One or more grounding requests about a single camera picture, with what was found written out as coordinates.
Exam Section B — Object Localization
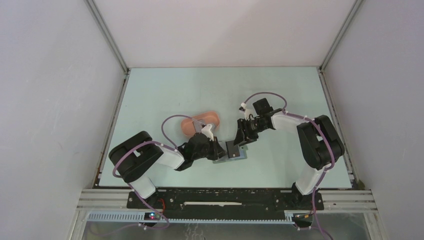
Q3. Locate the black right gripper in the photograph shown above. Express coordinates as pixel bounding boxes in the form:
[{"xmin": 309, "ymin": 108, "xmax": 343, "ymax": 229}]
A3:
[{"xmin": 233, "ymin": 117, "xmax": 269, "ymax": 146}]

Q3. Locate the controller board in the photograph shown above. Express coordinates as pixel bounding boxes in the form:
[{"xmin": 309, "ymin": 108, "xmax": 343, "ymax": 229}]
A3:
[
  {"xmin": 143, "ymin": 212, "xmax": 162, "ymax": 221},
  {"xmin": 292, "ymin": 213, "xmax": 314, "ymax": 221}
]

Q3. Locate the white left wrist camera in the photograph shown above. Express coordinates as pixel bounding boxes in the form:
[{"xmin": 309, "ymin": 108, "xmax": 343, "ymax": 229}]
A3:
[{"xmin": 201, "ymin": 124, "xmax": 214, "ymax": 141}]

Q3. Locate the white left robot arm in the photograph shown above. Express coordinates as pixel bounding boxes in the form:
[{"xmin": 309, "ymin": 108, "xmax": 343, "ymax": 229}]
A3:
[{"xmin": 108, "ymin": 131, "xmax": 227, "ymax": 208}]

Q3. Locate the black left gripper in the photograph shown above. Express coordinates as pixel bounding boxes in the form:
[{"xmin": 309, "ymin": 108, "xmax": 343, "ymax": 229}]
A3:
[{"xmin": 192, "ymin": 136, "xmax": 227, "ymax": 161}]

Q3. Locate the aluminium frame rail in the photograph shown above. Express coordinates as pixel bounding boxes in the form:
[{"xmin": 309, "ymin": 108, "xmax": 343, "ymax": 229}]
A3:
[{"xmin": 68, "ymin": 187, "xmax": 384, "ymax": 240}]

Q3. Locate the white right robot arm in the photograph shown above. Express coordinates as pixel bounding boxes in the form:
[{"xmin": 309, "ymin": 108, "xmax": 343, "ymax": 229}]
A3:
[{"xmin": 233, "ymin": 98, "xmax": 346, "ymax": 209}]

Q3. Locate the pink oval tray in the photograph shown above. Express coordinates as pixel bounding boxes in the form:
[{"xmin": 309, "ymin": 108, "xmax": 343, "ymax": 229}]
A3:
[{"xmin": 180, "ymin": 111, "xmax": 220, "ymax": 137}]

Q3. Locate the right controller board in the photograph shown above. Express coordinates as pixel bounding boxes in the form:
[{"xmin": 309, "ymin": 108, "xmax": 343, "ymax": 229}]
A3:
[{"xmin": 292, "ymin": 213, "xmax": 314, "ymax": 221}]

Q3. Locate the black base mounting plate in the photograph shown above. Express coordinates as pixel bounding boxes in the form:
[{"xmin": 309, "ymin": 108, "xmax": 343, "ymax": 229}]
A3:
[{"xmin": 146, "ymin": 187, "xmax": 325, "ymax": 221}]

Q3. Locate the silver VIP credit card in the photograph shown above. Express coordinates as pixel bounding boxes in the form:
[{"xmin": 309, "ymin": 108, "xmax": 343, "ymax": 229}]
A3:
[{"xmin": 192, "ymin": 118, "xmax": 207, "ymax": 133}]

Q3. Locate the left controller board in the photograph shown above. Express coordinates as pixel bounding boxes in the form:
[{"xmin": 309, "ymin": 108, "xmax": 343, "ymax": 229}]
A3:
[{"xmin": 143, "ymin": 212, "xmax": 162, "ymax": 221}]

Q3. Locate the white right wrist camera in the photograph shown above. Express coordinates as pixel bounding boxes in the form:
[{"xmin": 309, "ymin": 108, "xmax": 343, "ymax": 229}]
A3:
[{"xmin": 239, "ymin": 102, "xmax": 255, "ymax": 120}]

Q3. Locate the black credit card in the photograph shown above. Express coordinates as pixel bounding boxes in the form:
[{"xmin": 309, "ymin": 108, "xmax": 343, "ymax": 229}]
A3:
[{"xmin": 225, "ymin": 140, "xmax": 241, "ymax": 159}]

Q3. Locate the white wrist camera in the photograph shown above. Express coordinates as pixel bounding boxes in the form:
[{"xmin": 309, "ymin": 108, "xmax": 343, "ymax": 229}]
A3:
[
  {"xmin": 201, "ymin": 124, "xmax": 214, "ymax": 141},
  {"xmin": 239, "ymin": 102, "xmax": 255, "ymax": 120}
]

